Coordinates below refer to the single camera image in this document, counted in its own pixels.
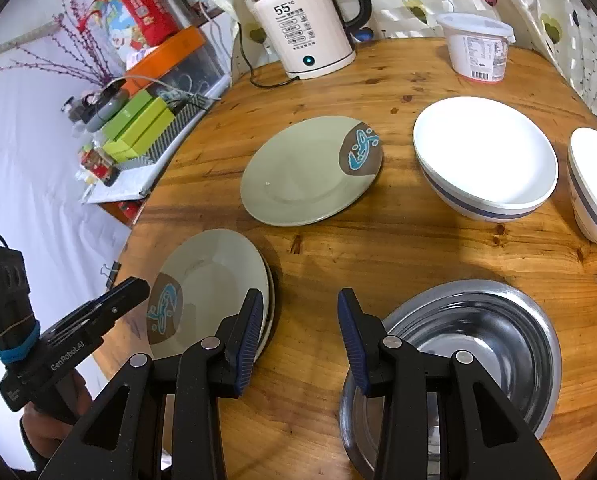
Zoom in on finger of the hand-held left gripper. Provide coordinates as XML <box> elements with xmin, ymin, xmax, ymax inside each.
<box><xmin>41</xmin><ymin>276</ymin><xmax>152</xmax><ymax>349</ymax></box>

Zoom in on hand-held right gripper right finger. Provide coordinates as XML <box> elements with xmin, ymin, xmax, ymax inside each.
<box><xmin>337</xmin><ymin>287</ymin><xmax>562</xmax><ymax>480</ymax></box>

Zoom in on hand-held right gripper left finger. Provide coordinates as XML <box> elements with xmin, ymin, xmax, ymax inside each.
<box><xmin>38</xmin><ymin>287</ymin><xmax>264</xmax><ymax>480</ymax></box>

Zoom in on stainless steel bowl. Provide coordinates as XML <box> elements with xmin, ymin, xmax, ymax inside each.
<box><xmin>339</xmin><ymin>280</ymin><xmax>563</xmax><ymax>473</ymax></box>

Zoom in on beige plate with fish pattern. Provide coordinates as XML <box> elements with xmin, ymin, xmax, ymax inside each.
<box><xmin>240</xmin><ymin>116</ymin><xmax>383</xmax><ymax>227</ymax></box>

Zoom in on white bowl with blue stripe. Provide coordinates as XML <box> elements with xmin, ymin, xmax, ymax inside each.
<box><xmin>413</xmin><ymin>96</ymin><xmax>559</xmax><ymax>222</ymax></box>
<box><xmin>567</xmin><ymin>127</ymin><xmax>597</xmax><ymax>254</ymax></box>

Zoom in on person's left forearm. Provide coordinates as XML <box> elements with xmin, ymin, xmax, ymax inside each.
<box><xmin>17</xmin><ymin>425</ymin><xmax>86</xmax><ymax>478</ymax></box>

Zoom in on person's left hand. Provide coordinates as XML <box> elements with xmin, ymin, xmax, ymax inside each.
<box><xmin>21</xmin><ymin>367</ymin><xmax>96</xmax><ymax>441</ymax></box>

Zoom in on white paper stack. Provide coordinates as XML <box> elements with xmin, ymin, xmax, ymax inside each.
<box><xmin>81</xmin><ymin>160</ymin><xmax>160</xmax><ymax>206</ymax></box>

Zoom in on green box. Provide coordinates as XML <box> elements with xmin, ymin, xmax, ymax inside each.
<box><xmin>102</xmin><ymin>90</ymin><xmax>153</xmax><ymax>142</ymax></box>
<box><xmin>123</xmin><ymin>97</ymin><xmax>176</xmax><ymax>158</ymax></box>

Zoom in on grey ribbed strip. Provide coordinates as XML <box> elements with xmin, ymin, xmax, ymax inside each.
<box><xmin>113</xmin><ymin>95</ymin><xmax>212</xmax><ymax>169</ymax></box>

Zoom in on clear box with orange lid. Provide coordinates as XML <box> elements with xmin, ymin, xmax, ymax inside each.
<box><xmin>123</xmin><ymin>26</ymin><xmax>232</xmax><ymax>106</ymax></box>

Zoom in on purple dried flower branches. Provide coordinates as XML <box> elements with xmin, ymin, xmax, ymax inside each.
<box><xmin>0</xmin><ymin>0</ymin><xmax>110</xmax><ymax>87</ymax></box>

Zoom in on red printed package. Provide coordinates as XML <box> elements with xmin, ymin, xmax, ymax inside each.
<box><xmin>81</xmin><ymin>0</ymin><xmax>179</xmax><ymax>58</ymax></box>

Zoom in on white plastic tub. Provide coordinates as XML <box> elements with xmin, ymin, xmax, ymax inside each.
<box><xmin>436</xmin><ymin>11</ymin><xmax>516</xmax><ymax>82</ymax></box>

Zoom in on white electric kettle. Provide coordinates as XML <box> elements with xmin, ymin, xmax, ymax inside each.
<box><xmin>236</xmin><ymin>0</ymin><xmax>374</xmax><ymax>81</ymax></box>

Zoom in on black kettle power cord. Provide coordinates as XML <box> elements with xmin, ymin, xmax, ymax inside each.
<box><xmin>237</xmin><ymin>35</ymin><xmax>292</xmax><ymax>90</ymax></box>

